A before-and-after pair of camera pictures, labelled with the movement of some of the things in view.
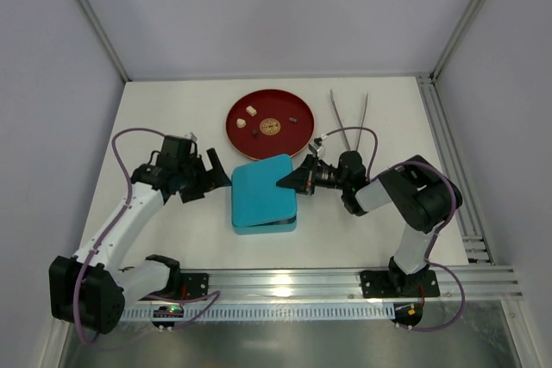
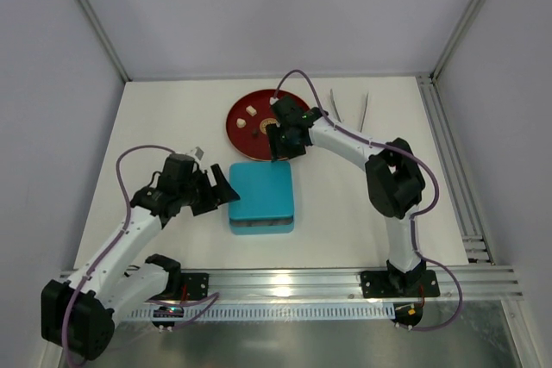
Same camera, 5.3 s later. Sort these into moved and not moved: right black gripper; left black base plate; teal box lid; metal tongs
Moved: right black gripper
Not moved: metal tongs; left black base plate; teal box lid
